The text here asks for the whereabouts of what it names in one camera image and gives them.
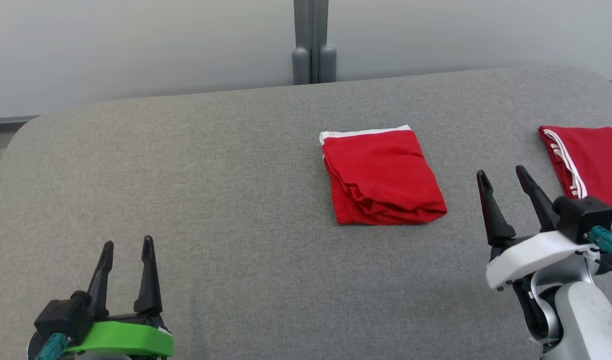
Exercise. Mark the red shorts white stripe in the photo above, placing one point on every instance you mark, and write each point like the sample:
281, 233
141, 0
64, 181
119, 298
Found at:
381, 175

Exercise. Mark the red basketball jersey white sleeves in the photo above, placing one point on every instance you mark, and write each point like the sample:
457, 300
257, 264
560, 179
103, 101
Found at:
601, 160

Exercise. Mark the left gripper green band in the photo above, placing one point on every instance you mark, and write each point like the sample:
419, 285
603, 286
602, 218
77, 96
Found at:
125, 340

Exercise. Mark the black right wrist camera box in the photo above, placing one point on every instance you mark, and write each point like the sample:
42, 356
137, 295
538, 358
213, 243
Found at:
583, 217

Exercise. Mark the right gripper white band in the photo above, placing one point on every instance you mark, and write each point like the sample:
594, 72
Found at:
531, 257

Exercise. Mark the grey wall partition post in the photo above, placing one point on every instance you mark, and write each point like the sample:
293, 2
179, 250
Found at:
313, 40

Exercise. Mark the grey fabric sofa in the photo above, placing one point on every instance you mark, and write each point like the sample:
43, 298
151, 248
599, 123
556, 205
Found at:
235, 200

